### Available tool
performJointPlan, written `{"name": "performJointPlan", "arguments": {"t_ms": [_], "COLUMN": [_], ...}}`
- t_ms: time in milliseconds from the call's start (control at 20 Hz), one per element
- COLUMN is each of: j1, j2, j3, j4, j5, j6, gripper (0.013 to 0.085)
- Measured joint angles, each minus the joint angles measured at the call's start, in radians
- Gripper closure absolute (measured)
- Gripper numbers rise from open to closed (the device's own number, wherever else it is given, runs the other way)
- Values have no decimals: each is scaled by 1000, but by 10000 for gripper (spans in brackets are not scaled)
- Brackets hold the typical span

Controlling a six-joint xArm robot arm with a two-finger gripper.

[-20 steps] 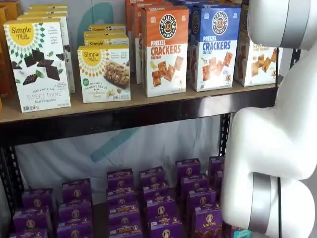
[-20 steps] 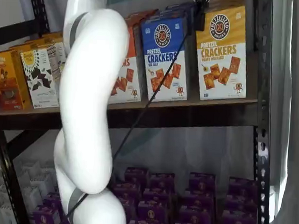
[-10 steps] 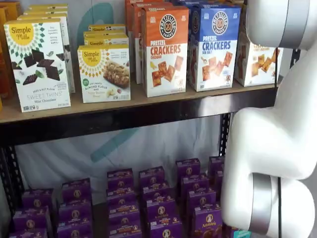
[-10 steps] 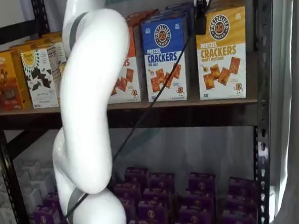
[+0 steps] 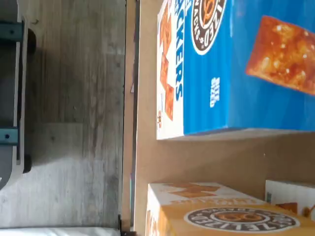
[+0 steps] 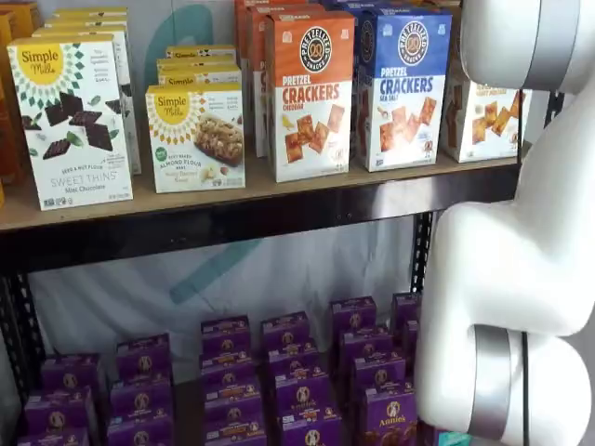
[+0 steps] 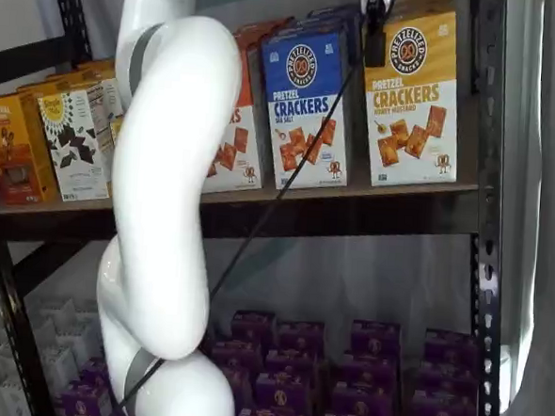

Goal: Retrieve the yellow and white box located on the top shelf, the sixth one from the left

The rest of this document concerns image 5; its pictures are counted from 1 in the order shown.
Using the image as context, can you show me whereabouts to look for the blue Pretzelized crackers box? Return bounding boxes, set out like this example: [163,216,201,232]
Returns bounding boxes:
[156,0,315,141]

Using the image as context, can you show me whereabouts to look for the wooden shelf board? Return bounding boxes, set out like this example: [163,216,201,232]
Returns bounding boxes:
[122,0,315,236]

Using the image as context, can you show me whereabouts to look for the grey wheeled cart teal brackets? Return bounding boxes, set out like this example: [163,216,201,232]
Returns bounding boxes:
[0,0,38,191]

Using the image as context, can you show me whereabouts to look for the white box with orange print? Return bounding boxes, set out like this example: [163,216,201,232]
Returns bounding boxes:
[264,178,315,218]

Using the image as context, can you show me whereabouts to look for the yellow Pretzelized crackers box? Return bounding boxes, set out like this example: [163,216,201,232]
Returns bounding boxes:
[146,181,315,236]

